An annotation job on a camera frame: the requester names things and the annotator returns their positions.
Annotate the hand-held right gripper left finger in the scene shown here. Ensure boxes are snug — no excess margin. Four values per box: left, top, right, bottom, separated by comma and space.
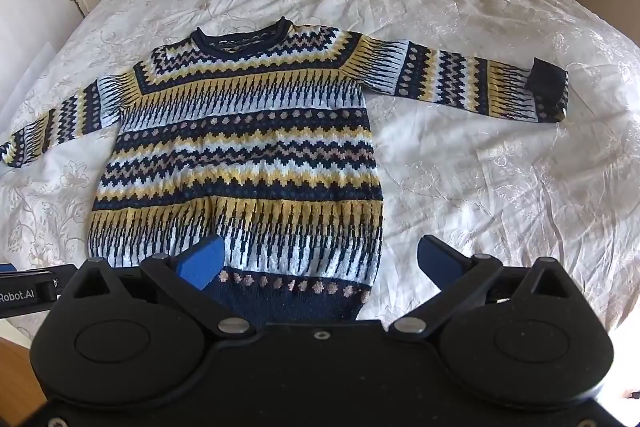
57, 234, 253, 338

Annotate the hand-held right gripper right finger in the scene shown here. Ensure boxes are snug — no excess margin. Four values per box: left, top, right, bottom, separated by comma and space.
387, 234, 583, 340

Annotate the navy yellow patterned knit sweater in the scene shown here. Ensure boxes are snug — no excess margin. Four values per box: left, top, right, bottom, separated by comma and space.
0, 17, 571, 323

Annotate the white embroidered bedspread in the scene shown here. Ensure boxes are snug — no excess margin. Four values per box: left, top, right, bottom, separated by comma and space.
0, 0, 640, 345

